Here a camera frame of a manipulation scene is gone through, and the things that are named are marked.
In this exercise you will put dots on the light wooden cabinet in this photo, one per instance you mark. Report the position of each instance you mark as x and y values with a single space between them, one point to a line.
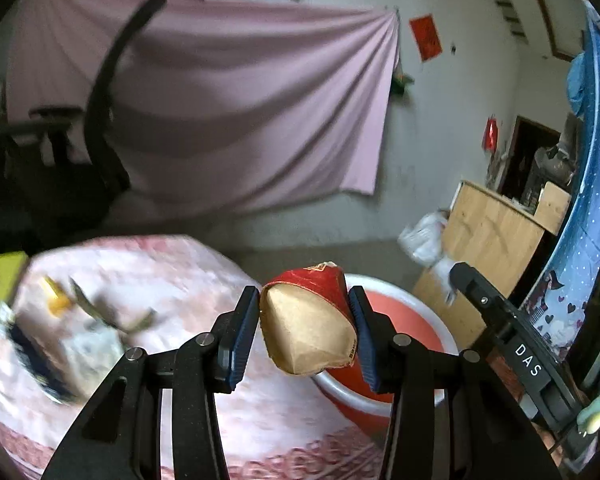
485 240

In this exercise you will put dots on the blue dotted cloth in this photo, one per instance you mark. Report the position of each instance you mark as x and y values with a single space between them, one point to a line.
595 160

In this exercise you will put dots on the black office chair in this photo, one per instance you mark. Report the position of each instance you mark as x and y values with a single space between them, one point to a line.
100 110

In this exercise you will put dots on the red wall poster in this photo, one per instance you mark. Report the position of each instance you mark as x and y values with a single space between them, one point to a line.
426 37

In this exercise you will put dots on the pink floral tablecloth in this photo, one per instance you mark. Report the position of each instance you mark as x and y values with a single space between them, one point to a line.
180 280

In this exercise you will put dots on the grey crumpled paper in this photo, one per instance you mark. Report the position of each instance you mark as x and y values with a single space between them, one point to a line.
92 355

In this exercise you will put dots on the red bucket with white rim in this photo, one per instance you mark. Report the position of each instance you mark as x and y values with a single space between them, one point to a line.
412 310

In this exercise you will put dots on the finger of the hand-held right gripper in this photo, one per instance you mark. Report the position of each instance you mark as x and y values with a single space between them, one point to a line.
475 287

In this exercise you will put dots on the green paper decoration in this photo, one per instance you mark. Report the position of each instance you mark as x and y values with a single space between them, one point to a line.
401 82

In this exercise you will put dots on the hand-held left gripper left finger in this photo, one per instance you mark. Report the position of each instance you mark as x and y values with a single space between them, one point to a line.
242 341

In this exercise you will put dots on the red paper packet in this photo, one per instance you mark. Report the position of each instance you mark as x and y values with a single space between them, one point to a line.
305 320

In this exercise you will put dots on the white plastic bag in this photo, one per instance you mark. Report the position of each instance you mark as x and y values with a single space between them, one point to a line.
425 237

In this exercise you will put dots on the small green yellow toy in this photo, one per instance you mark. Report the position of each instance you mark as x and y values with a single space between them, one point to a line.
597 410

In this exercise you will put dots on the pink hanging wall cloth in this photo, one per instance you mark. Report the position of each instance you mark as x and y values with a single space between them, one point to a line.
240 110

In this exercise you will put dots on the small red paper ornament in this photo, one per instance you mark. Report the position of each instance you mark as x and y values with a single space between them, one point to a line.
490 135

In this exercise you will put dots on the small yellow wrapper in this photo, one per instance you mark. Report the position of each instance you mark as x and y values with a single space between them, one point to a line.
57 300

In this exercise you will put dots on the dark doorway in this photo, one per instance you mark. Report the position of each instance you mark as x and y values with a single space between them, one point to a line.
525 160

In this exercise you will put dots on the olive crumpled wrapper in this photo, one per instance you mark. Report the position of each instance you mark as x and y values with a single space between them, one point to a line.
100 312

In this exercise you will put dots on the yellow box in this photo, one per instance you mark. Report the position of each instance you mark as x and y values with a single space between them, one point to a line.
0 280

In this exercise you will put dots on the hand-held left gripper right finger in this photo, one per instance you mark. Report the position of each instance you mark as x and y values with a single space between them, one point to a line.
363 342

